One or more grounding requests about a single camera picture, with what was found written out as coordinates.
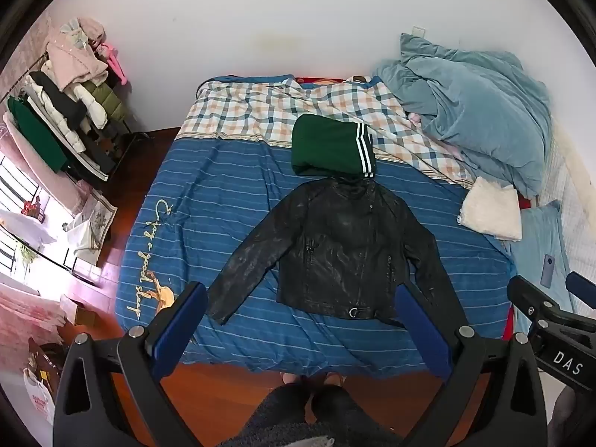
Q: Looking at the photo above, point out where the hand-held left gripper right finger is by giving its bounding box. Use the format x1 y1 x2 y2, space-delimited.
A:
395 282 548 447

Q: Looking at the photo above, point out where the light blue quilt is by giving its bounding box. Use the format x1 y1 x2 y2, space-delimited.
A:
372 32 555 199

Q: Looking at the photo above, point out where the pink coat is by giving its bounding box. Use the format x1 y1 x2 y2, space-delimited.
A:
45 17 111 90

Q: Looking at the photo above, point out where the black clothes rack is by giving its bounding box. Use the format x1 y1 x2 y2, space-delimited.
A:
7 51 152 184

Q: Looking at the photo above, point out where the cardboard box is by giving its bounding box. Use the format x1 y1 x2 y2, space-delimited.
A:
57 294 97 327

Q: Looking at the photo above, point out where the white folded cloth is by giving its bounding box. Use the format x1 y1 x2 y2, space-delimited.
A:
459 177 523 243

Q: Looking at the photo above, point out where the white quilted mattress pad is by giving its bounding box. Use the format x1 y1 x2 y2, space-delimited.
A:
542 126 596 289

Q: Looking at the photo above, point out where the dark green garment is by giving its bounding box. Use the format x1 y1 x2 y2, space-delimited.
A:
7 95 72 174

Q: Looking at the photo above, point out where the blue striped plaid bed cover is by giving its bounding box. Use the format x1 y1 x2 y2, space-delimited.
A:
114 74 517 378

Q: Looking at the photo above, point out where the person's left leg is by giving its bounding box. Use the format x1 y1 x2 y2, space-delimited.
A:
233 372 314 447

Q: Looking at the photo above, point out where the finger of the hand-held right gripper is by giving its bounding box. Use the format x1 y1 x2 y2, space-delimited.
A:
507 276 562 320
565 271 596 310

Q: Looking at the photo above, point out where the pink curtain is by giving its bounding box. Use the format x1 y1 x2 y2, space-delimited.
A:
2 112 94 208

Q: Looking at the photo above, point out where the white puffer jacket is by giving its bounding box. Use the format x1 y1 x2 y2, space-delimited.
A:
23 72 110 154

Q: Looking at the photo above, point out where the pink plush toy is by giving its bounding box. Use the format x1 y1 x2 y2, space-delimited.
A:
94 42 128 86

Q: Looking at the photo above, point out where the white floral tote bag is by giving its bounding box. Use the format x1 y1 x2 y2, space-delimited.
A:
70 190 118 267

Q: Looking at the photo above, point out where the green garment with white stripes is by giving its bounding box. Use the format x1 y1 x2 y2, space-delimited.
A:
291 114 375 180

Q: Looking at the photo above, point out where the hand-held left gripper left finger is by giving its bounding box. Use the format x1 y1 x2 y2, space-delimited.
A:
53 282 209 447

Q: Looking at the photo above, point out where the olive green puffer jacket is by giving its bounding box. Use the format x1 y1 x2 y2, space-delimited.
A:
81 79 130 127

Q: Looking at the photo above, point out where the black leather jacket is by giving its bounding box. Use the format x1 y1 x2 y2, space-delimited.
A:
205 177 471 326

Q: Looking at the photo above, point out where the white plastic bag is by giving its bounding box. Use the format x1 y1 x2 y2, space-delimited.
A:
22 367 57 425

